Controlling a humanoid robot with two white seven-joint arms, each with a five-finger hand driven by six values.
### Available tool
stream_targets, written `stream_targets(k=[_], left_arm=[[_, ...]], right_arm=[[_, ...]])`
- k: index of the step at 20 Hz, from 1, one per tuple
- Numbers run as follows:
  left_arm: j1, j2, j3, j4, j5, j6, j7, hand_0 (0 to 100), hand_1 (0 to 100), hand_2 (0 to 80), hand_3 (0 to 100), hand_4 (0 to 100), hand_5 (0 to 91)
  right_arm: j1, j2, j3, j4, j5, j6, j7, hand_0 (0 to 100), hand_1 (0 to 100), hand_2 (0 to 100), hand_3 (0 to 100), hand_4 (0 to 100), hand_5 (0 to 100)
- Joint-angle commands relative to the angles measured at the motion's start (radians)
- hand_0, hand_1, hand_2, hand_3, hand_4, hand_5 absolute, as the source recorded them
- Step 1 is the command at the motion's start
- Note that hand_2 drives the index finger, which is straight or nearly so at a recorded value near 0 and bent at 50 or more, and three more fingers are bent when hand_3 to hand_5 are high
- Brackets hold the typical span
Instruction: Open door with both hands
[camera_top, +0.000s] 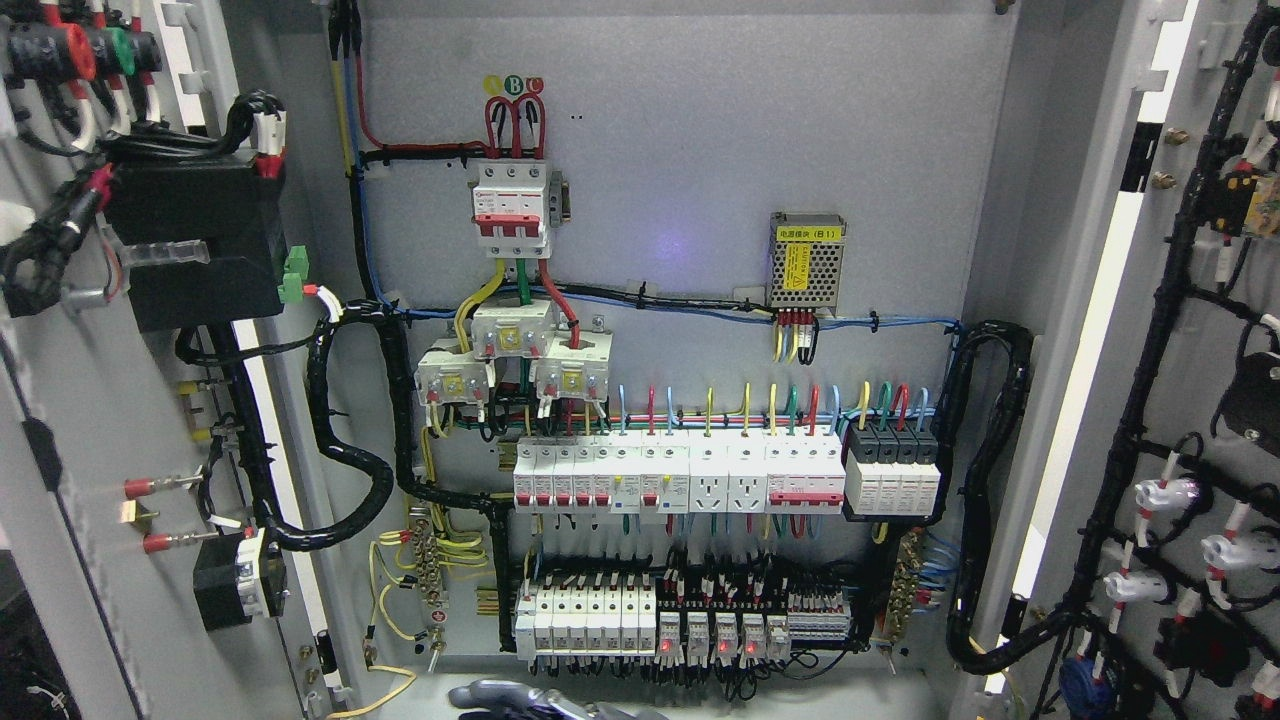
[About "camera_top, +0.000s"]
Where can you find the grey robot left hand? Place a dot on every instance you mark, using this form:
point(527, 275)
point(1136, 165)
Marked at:
point(498, 699)

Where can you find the grey cabinet door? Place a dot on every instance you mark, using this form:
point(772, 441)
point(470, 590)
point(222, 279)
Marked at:
point(89, 402)
point(1139, 493)

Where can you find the lower relay terminal row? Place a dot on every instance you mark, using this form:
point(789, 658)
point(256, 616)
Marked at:
point(701, 620)

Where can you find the white socket breaker row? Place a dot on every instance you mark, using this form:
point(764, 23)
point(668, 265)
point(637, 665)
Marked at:
point(646, 474)

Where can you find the white current transformers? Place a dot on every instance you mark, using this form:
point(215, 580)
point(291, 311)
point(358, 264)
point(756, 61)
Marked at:
point(507, 337)

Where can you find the black surge protector block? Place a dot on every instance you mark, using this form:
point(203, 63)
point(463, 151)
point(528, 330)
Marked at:
point(891, 475)

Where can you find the red white main breaker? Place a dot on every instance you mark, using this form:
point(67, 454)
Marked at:
point(511, 208)

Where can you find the metal mesh power supply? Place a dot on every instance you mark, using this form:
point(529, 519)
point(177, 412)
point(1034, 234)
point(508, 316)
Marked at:
point(807, 250)

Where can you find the black digital power meter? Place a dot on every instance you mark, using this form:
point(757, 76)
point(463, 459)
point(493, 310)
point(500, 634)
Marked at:
point(202, 240)

